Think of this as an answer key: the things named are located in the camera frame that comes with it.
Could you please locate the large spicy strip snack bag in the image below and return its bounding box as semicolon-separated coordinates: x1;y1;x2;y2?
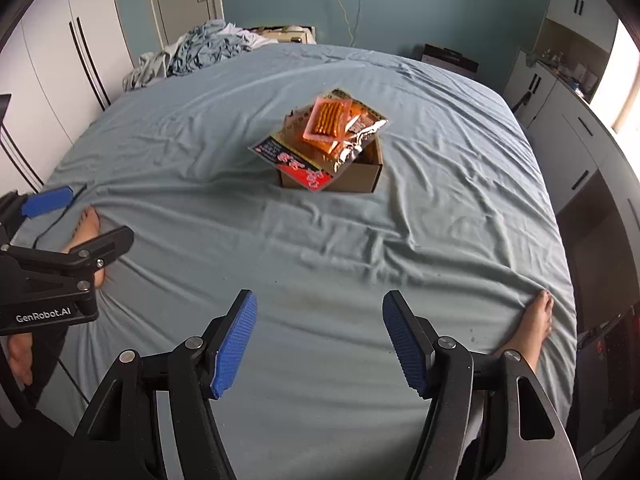
250;89;388;193

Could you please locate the pink snack stick packet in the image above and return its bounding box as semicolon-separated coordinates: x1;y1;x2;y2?
303;98;352;141

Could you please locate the orange snack packet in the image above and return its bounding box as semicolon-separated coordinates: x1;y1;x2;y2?
309;102;369;158

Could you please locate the person's left hand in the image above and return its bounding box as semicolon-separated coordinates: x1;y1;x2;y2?
6;334;32;386

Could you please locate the person's left bare foot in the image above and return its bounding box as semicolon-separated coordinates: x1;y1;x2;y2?
62;206;100;254

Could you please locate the person's bare foot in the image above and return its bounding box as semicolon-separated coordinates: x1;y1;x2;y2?
62;206;100;254
492;290;554;372

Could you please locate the person's right bare foot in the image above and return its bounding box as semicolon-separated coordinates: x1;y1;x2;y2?
492;290;554;372

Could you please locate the white wardrobe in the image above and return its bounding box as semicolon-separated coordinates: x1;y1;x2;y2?
1;0;132;192

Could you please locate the crumpled grey blanket pile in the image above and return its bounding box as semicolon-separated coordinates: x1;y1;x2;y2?
122;20;278;92

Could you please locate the grey-blue bed sheet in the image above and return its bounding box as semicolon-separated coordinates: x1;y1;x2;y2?
16;44;576;479

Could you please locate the brown cardboard box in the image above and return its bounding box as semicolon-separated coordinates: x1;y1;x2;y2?
276;134;385;194

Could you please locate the bedside table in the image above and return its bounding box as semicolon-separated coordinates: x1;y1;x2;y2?
250;25;317;44

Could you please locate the yellow charging cable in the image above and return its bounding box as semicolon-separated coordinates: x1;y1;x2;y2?
328;0;374;49

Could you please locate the white cabinet with black handles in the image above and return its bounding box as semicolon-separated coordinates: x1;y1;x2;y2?
502;0;640;321

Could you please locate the black box by wall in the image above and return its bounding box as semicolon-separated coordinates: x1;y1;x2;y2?
421;44;478;79

